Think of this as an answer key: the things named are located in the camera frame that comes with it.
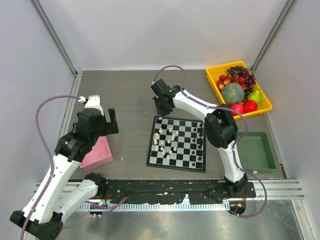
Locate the aluminium frame rail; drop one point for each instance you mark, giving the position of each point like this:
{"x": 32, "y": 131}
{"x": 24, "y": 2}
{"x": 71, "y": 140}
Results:
{"x": 54, "y": 29}

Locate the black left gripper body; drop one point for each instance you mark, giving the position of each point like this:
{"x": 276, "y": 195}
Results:
{"x": 106, "y": 128}

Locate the green pear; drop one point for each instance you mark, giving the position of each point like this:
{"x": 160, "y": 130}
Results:
{"x": 255, "y": 96}

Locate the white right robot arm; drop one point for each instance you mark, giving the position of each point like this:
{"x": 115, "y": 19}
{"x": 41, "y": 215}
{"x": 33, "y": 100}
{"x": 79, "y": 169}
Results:
{"x": 221, "y": 128}

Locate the yellow fruit tray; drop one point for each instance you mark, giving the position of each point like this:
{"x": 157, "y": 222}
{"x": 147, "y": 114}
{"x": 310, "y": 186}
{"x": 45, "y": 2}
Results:
{"x": 213, "y": 73}

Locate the black and white chessboard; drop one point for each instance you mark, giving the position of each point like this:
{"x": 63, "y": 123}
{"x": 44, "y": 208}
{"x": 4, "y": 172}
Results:
{"x": 178, "y": 144}

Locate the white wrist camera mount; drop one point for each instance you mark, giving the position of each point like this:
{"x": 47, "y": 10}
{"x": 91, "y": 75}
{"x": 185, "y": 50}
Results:
{"x": 92, "y": 102}

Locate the purple grape bunch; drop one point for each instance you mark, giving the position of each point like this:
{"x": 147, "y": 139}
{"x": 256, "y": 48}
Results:
{"x": 242, "y": 76}

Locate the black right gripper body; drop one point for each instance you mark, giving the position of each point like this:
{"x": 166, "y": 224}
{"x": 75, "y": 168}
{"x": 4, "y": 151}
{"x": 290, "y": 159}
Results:
{"x": 161, "y": 109}

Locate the green empty tray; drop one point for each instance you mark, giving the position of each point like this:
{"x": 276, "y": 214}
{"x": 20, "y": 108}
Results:
{"x": 255, "y": 153}

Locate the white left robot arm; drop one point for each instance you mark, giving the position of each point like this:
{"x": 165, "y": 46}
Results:
{"x": 46, "y": 213}

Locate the pink open box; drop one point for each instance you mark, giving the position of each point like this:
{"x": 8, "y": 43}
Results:
{"x": 100, "y": 155}

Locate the green melon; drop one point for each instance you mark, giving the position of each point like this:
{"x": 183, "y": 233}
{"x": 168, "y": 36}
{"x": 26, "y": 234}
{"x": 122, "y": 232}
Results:
{"x": 232, "y": 94}

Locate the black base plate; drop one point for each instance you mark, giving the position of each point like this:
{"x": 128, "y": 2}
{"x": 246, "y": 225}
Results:
{"x": 169, "y": 192}

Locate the red apple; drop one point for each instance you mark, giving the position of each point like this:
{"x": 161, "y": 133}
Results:
{"x": 250, "y": 106}
{"x": 238, "y": 107}

